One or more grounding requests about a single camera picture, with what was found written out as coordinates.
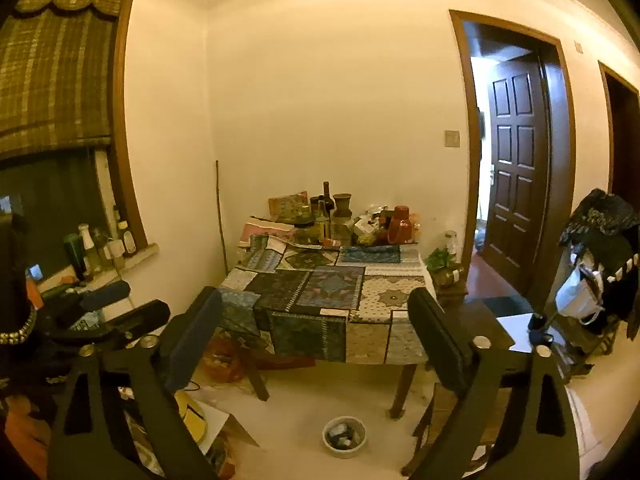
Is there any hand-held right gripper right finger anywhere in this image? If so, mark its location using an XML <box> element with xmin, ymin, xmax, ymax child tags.
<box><xmin>400</xmin><ymin>287</ymin><xmax>581</xmax><ymax>480</ymax></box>

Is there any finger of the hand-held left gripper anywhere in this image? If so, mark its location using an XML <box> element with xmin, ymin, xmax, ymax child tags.
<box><xmin>42</xmin><ymin>280</ymin><xmax>132</xmax><ymax>318</ymax></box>
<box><xmin>65</xmin><ymin>300</ymin><xmax>172</xmax><ymax>348</ymax></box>

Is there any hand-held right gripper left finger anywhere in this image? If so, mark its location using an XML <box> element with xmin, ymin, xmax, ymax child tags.
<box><xmin>47</xmin><ymin>286</ymin><xmax>223</xmax><ymax>480</ymax></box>

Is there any white bowl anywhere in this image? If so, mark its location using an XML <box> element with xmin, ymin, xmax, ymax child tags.
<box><xmin>321</xmin><ymin>416</ymin><xmax>367</xmax><ymax>459</ymax></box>

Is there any person's left hand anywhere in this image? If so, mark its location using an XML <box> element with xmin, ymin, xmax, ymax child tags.
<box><xmin>2</xmin><ymin>395</ymin><xmax>53</xmax><ymax>478</ymax></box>

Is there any red net bag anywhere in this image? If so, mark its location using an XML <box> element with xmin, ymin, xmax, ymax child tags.
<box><xmin>202</xmin><ymin>337</ymin><xmax>251</xmax><ymax>383</ymax></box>

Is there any small dark wooden stool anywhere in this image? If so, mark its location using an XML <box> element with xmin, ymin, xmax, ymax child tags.
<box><xmin>432</xmin><ymin>282</ymin><xmax>470</xmax><ymax>306</ymax></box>

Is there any white cap sauce bottle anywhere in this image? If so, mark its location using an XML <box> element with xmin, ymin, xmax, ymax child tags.
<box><xmin>78</xmin><ymin>223</ymin><xmax>102</xmax><ymax>273</ymax></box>

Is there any dark green bottle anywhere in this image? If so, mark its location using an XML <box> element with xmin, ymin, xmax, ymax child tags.
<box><xmin>63</xmin><ymin>234</ymin><xmax>87</xmax><ymax>281</ymax></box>

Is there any small pale bottle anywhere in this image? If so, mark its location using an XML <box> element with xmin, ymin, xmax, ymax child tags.
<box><xmin>117</xmin><ymin>220</ymin><xmax>137</xmax><ymax>257</ymax></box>

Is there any dark doormat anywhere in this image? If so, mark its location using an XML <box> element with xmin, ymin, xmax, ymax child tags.
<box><xmin>477</xmin><ymin>296</ymin><xmax>535</xmax><ymax>318</ymax></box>

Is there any white board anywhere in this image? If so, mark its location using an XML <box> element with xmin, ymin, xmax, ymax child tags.
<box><xmin>496</xmin><ymin>312</ymin><xmax>553</xmax><ymax>356</ymax></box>

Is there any yellow round disc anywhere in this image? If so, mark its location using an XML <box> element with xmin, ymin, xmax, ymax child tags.
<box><xmin>174</xmin><ymin>391</ymin><xmax>208</xmax><ymax>445</ymax></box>

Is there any green plant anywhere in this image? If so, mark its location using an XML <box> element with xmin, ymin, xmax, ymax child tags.
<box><xmin>425</xmin><ymin>247</ymin><xmax>453</xmax><ymax>271</ymax></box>

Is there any red thermos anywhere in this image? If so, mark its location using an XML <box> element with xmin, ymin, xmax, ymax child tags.
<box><xmin>387</xmin><ymin>205</ymin><xmax>413</xmax><ymax>245</ymax></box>

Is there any patchwork tablecloth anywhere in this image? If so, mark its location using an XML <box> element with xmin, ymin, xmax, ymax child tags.
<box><xmin>215</xmin><ymin>232</ymin><xmax>438</xmax><ymax>366</ymax></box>

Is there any thin wooden stick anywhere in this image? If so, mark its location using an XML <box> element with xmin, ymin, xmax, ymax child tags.
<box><xmin>215</xmin><ymin>160</ymin><xmax>229</xmax><ymax>273</ymax></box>

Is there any white plastic bag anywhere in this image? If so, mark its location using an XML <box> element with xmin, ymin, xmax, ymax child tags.
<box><xmin>555</xmin><ymin>260</ymin><xmax>606</xmax><ymax>326</ymax></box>

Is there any large glass jar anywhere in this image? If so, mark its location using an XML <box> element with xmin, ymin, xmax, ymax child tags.
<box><xmin>331</xmin><ymin>215</ymin><xmax>353</xmax><ymax>246</ymax></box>

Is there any glass jar black lid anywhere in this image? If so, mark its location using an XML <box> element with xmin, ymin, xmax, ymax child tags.
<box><xmin>295</xmin><ymin>218</ymin><xmax>321</xmax><ymax>246</ymax></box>

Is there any floral printed box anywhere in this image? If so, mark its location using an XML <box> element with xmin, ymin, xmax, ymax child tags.
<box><xmin>268</xmin><ymin>191</ymin><xmax>309</xmax><ymax>225</ymax></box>

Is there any clear liquor bottle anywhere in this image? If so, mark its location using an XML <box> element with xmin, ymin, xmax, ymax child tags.
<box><xmin>315</xmin><ymin>200</ymin><xmax>332</xmax><ymax>241</ymax></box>

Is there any brown panelled door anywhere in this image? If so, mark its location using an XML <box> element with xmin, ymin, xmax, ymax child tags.
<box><xmin>482</xmin><ymin>57</ymin><xmax>551</xmax><ymax>296</ymax></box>

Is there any dark clothing pile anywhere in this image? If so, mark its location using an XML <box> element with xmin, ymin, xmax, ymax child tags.
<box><xmin>557</xmin><ymin>188</ymin><xmax>640</xmax><ymax>261</ymax></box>

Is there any bamboo roman blind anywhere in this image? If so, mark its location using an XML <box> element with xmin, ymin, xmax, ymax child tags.
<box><xmin>0</xmin><ymin>0</ymin><xmax>125</xmax><ymax>161</ymax></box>

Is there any brown window frame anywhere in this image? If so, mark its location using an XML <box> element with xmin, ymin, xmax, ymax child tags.
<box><xmin>0</xmin><ymin>0</ymin><xmax>148</xmax><ymax>281</ymax></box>

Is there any wide brown door frame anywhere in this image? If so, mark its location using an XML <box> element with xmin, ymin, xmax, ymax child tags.
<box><xmin>449</xmin><ymin>9</ymin><xmax>577</xmax><ymax>311</ymax></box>

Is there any narrow brown door frame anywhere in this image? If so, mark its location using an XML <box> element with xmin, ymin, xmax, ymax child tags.
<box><xmin>598</xmin><ymin>60</ymin><xmax>640</xmax><ymax>201</ymax></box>

